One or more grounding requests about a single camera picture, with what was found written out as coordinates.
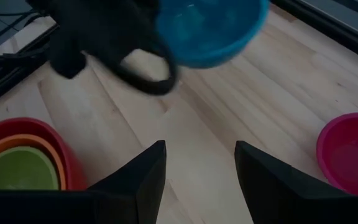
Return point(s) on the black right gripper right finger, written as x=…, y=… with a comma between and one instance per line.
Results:
x=291, y=202

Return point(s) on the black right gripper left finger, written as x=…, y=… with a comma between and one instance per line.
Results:
x=73, y=207

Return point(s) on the green plastic bowl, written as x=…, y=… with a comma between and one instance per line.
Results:
x=17, y=171

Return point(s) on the orange plastic bowl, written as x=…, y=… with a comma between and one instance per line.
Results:
x=23, y=140

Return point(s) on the blue plastic bowl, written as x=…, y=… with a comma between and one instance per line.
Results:
x=210, y=31

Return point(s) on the red plastic bowl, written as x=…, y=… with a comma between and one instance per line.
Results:
x=68, y=161

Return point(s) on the magenta plastic bowl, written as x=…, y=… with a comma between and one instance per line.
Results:
x=353, y=155

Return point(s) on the black table frame rail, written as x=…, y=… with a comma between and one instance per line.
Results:
x=328, y=28
x=8, y=71

